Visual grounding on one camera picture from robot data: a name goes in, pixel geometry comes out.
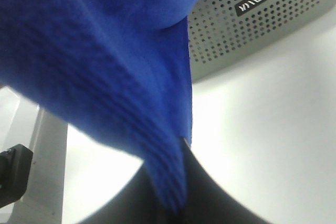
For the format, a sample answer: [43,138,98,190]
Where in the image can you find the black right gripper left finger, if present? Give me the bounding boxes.
[79,165,184,224]

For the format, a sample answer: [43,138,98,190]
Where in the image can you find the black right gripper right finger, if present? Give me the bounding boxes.
[180,138,268,224]

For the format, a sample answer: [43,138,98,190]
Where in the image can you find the blue microfibre towel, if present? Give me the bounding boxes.
[1,0,197,213]

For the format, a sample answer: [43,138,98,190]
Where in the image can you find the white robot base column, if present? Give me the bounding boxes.
[1,85,68,223]

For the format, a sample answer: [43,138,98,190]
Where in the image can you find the black box on column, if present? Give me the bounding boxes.
[1,144,33,208]

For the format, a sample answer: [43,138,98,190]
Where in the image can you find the grey perforated plastic basket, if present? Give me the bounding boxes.
[188,0,335,82]

